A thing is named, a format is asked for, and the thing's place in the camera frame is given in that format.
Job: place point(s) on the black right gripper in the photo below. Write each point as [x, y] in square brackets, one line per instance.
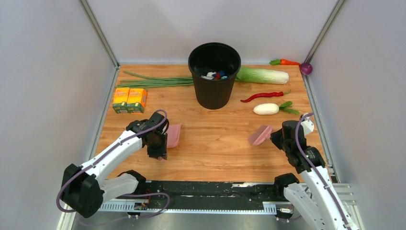
[274, 138]

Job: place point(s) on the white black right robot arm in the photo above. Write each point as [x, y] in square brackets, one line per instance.
[322, 208]

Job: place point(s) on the pink plastic dustpan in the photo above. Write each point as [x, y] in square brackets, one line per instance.
[171, 140]

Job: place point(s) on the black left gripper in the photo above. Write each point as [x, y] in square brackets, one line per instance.
[163, 151]

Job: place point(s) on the crumpled scraps inside bin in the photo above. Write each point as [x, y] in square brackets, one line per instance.
[217, 75]

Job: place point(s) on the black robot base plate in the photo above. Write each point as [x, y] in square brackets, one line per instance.
[205, 197]

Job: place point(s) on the toy napa cabbage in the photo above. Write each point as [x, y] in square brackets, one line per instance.
[266, 76]

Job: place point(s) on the white toy radish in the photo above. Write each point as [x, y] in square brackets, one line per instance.
[272, 108]

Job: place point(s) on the green toy scallions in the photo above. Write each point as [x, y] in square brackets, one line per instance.
[154, 82]

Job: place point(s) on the pink hand brush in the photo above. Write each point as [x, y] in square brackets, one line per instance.
[260, 135]

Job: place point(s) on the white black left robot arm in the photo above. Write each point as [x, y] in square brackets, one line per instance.
[85, 187]

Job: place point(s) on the toy carrot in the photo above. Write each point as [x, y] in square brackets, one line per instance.
[284, 62]

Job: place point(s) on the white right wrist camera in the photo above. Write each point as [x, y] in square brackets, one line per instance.
[308, 126]

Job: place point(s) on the black trash bin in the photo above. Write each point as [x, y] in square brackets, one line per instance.
[214, 67]

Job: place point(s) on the purple toy onion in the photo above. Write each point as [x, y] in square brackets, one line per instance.
[306, 68]

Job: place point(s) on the red toy chili pepper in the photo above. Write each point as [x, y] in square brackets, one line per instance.
[265, 95]

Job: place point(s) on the orange juice box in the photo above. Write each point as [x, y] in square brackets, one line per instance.
[120, 99]
[136, 101]

